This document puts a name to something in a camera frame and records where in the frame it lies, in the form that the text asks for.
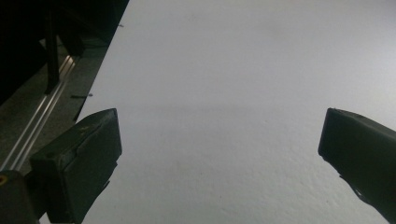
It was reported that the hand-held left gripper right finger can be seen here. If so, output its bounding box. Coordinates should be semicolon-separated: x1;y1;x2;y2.
318;107;396;224

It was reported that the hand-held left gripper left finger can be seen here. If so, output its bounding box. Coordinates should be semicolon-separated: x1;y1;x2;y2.
29;107;123;224

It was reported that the black metal stand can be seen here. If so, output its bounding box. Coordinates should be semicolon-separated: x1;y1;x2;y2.
41;0;62;96

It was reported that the aluminium floor rail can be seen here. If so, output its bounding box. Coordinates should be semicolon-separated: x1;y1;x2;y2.
0;55;78;172

